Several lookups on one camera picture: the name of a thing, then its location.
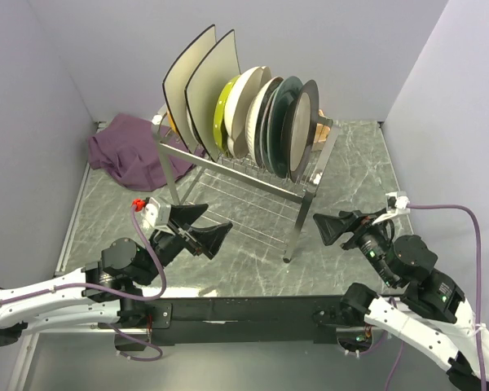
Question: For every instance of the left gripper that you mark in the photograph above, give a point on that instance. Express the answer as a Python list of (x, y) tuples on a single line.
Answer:
[(209, 238)]

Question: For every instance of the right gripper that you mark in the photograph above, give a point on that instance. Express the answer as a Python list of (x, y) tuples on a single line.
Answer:
[(329, 226)]

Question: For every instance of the brown rimmed cream plate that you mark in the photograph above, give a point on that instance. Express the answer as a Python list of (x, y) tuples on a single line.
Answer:
[(299, 129)]

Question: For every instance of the teal round plate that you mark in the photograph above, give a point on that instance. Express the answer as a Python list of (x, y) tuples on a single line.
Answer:
[(284, 95)]

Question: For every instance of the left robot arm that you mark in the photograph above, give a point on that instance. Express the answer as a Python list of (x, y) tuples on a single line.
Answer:
[(116, 288)]

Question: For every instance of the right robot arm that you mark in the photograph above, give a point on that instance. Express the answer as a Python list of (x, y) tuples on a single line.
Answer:
[(438, 321)]

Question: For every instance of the metal dish rack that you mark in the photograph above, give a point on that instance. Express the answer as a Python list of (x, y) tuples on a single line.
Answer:
[(244, 175)]

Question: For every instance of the green polka dot plate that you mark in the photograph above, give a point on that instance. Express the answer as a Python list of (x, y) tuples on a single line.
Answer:
[(219, 128)]

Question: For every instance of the wooden compartment tray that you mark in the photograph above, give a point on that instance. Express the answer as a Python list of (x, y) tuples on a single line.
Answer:
[(322, 132)]

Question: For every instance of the purple cloth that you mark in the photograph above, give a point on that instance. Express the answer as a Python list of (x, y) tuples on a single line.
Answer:
[(127, 152)]

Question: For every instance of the orange plate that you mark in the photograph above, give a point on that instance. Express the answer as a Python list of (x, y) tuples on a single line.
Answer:
[(171, 122)]

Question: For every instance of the white ribbed plate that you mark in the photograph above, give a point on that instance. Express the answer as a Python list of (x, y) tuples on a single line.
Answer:
[(254, 115)]

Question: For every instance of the floral patterned plate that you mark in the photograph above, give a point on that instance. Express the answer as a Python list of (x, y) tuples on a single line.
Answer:
[(262, 120)]

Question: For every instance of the front square cream plate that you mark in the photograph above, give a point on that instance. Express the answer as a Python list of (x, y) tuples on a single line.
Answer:
[(218, 66)]

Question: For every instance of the square cream plate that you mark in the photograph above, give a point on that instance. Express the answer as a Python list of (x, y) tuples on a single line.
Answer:
[(218, 66), (175, 82)]

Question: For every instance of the rear square cream plate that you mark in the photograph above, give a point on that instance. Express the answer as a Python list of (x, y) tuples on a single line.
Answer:
[(175, 82)]

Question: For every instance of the cream round bowl plate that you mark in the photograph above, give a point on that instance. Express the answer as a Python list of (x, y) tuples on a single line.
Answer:
[(242, 94)]

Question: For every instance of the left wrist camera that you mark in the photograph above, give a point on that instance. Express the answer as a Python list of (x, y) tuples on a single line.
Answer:
[(154, 213)]

